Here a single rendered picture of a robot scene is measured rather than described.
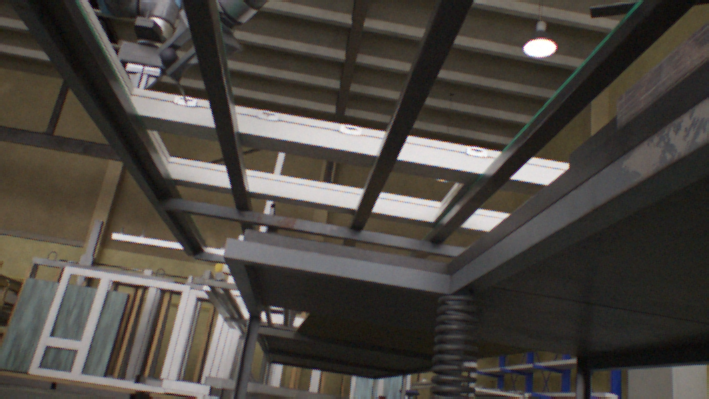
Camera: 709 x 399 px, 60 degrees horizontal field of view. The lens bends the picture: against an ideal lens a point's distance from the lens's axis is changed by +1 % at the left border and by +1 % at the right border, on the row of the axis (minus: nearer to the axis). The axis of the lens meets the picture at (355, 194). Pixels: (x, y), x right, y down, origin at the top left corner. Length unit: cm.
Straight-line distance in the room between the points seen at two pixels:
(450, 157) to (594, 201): 87
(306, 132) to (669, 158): 101
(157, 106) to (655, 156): 114
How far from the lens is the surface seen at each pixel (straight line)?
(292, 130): 139
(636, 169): 52
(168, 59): 125
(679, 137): 48
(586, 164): 60
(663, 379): 1045
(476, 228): 180
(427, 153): 140
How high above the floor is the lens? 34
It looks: 19 degrees up
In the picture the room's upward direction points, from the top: 9 degrees clockwise
